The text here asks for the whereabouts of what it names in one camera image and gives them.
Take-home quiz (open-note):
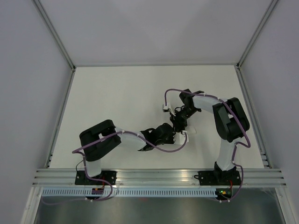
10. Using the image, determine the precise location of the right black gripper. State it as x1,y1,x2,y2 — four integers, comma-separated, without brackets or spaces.
170,107,199,133

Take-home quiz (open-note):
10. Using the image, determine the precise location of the white cloth napkin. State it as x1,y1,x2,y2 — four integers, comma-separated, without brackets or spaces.
185,126,197,134

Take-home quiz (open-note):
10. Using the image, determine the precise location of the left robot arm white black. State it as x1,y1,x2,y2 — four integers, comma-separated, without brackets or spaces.
79,119,175,185

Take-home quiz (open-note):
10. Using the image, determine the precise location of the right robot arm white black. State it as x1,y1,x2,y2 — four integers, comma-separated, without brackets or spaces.
170,89,251,185

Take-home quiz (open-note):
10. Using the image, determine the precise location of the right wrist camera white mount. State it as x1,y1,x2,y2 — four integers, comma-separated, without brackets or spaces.
162,103,175,115

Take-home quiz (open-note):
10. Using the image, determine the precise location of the back aluminium frame bar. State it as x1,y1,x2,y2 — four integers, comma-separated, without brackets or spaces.
74,62,238,68

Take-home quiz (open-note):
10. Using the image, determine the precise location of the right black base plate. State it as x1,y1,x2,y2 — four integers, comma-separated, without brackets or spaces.
194,170,241,186

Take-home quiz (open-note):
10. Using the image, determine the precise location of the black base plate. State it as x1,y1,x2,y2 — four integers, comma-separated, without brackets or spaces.
75,170,117,186
194,170,241,186

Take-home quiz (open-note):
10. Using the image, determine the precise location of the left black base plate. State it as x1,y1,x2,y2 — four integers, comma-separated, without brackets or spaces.
75,170,117,186

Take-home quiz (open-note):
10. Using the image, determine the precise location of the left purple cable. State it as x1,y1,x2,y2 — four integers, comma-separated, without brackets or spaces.
72,132,188,205

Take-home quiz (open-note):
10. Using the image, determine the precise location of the front aluminium rail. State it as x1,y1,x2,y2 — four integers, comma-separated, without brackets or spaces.
32,168,286,188

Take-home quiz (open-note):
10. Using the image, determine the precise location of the white slotted cable duct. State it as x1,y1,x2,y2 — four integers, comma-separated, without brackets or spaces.
42,187,216,197

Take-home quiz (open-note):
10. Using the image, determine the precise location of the left aluminium frame post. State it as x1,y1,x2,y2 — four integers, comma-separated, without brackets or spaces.
32,0,76,71

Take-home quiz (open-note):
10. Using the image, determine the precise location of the aluminium frame post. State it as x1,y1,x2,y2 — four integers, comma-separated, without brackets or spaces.
32,0,76,71
235,0,280,70

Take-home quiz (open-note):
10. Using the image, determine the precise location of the right aluminium frame post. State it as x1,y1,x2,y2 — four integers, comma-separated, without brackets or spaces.
235,0,280,70

